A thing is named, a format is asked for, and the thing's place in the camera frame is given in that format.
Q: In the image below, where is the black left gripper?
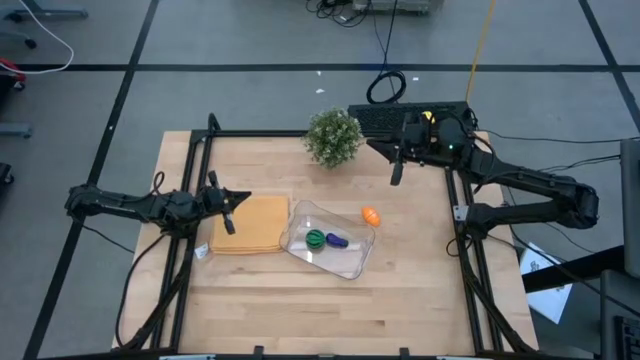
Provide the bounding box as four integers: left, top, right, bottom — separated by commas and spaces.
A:
202, 170, 252, 236

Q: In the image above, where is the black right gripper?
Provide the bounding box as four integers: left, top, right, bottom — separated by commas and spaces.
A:
367, 113, 437, 187

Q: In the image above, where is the orange toy fruit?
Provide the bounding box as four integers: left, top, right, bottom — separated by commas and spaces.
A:
360, 205, 382, 229

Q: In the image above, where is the green striped toy watermelon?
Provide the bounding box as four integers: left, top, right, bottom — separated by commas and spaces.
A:
305, 228, 327, 251

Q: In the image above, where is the folded yellow cloth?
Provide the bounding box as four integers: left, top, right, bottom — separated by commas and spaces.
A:
209, 194, 291, 256

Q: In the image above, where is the black keyboard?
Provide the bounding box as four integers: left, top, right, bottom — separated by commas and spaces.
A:
348, 101, 475, 139

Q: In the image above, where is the artificial potted green plant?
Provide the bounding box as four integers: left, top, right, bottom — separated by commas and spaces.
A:
302, 107, 365, 170

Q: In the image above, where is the clear plastic container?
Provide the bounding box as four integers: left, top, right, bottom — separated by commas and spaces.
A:
278, 199, 377, 281

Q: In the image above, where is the grey box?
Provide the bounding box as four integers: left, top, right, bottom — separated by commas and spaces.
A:
352, 0, 445, 15

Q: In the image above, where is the black beam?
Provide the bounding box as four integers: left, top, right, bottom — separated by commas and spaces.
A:
522, 244, 626, 295

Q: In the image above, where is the white paper sheet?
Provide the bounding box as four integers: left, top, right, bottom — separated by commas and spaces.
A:
519, 242, 575, 325

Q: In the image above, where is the grey furniture foot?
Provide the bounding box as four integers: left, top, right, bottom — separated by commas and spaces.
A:
0, 122, 34, 140

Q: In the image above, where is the grey cabinet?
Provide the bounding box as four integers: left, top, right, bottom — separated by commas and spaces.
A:
619, 138, 640, 280

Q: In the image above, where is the red wheeled cart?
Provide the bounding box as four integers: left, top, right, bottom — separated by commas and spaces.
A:
0, 56, 27, 92

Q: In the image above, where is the grey chair base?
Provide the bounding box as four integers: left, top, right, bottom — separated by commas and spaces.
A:
0, 0, 90, 50

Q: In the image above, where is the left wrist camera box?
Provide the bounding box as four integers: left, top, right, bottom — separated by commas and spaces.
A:
203, 188, 225, 212

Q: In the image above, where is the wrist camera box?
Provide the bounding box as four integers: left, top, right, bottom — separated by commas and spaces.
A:
203, 188, 225, 212
410, 122, 435, 154

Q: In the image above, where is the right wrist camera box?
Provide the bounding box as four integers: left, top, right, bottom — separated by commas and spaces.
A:
410, 122, 435, 154

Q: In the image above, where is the coiled black cable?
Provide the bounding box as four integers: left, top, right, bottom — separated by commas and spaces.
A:
366, 0, 408, 105

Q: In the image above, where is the black aluminium rig frame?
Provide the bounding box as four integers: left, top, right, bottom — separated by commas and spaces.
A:
39, 112, 591, 360

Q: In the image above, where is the yellow hanging cable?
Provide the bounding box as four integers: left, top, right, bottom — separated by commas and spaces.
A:
464, 0, 497, 104

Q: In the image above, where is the black cable bundle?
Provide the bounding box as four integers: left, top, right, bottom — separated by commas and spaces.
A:
304, 0, 374, 29

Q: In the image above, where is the thin black cable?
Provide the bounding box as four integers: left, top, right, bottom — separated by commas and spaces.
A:
482, 128, 640, 146
82, 224, 171, 350

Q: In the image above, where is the white cable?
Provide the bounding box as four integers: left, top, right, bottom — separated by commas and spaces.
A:
0, 0, 76, 76

